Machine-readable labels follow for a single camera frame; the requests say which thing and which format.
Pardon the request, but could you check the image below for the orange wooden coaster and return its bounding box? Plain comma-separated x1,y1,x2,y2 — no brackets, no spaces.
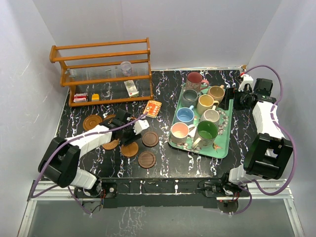
120,142,139,158

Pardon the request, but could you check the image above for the dark walnut coaster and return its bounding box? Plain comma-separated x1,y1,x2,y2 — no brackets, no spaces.
142,131,159,147
138,151,156,169

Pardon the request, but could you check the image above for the orange patterned card pack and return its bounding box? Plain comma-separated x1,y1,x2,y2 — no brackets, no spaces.
143,100,162,119

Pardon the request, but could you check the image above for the green floral tray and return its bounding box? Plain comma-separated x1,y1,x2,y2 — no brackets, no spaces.
168,86,233,158

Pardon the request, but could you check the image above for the green mug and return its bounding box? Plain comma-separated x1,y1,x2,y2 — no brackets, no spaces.
191,120,218,149

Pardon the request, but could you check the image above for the wooden shelf rack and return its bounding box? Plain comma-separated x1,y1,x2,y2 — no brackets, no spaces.
49,38,154,107

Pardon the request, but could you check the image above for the blue mug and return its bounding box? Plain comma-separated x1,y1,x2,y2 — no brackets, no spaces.
176,105,195,125

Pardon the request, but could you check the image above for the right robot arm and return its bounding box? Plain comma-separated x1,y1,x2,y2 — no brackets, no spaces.
220,74,293,196

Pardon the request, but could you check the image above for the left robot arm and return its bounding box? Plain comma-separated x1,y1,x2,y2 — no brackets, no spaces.
38,109,149,197

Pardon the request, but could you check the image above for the clear plastic cup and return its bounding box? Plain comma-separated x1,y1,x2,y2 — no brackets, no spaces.
120,61,132,77

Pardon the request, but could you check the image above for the tan brown mug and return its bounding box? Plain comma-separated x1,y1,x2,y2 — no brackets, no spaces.
207,85,225,103

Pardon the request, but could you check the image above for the yellow mug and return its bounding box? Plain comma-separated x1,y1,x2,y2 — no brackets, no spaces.
196,94,220,116

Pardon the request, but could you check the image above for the white beige mug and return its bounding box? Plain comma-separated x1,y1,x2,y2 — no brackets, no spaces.
200,109,220,126

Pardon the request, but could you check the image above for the white green small box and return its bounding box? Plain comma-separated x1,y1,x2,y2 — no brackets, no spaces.
124,80,139,98

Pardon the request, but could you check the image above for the yellow small block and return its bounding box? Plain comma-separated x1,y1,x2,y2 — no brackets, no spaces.
91,93,100,102

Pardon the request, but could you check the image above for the maroon mug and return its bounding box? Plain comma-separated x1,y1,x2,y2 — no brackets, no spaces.
185,72,209,92

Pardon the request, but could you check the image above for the grey mug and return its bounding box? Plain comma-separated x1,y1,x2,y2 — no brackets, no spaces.
181,89,202,108

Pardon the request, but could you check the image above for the red white small box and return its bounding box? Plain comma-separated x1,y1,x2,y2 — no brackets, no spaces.
73,93,88,103

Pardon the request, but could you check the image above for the pink mug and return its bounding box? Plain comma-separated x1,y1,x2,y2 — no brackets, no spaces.
170,122,195,144

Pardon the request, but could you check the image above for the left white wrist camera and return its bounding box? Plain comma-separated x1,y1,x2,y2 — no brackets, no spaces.
133,119,149,135

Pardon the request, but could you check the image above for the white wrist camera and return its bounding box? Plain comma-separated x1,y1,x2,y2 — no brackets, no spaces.
133,119,149,135
238,73,253,92

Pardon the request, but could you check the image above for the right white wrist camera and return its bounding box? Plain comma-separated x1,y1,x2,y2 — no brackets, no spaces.
238,73,253,92

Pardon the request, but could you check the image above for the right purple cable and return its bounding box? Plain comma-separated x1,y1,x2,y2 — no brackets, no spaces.
204,65,297,215

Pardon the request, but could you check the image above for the purple cable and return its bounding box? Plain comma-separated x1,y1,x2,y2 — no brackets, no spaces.
31,110,149,218
204,65,297,215

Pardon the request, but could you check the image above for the black front base frame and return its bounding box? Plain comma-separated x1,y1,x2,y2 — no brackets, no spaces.
75,177,249,208

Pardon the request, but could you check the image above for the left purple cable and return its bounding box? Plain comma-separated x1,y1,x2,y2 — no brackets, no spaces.
31,110,149,218

